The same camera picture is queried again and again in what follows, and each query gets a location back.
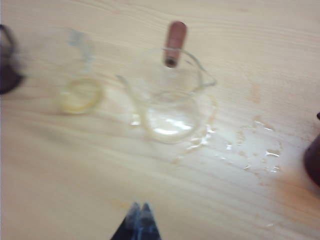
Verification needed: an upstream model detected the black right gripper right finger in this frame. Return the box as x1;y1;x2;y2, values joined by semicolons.
139;201;161;240

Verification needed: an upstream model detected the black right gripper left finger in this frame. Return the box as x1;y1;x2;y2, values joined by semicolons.
109;201;141;240

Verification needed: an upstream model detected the wood-handled glass measuring cup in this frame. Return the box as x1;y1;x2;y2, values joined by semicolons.
115;21;218;145

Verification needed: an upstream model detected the clear glass measuring cup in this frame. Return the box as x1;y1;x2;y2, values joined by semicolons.
24;26;105;116

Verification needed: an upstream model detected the amber glass measuring cup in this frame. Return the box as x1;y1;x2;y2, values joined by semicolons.
303;111;320;188

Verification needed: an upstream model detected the grey glass measuring cup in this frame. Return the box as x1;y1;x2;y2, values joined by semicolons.
0;24;26;95

